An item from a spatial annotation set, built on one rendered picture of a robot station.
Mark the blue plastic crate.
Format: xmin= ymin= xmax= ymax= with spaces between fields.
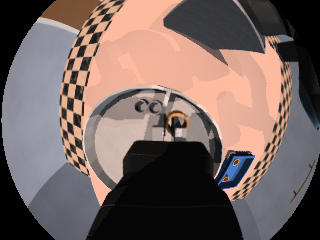
xmin=215 ymin=150 xmax=256 ymax=190

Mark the bronze bushing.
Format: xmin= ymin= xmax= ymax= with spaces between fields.
xmin=232 ymin=158 xmax=239 ymax=166
xmin=166 ymin=110 xmax=189 ymax=135
xmin=222 ymin=174 xmax=229 ymax=182

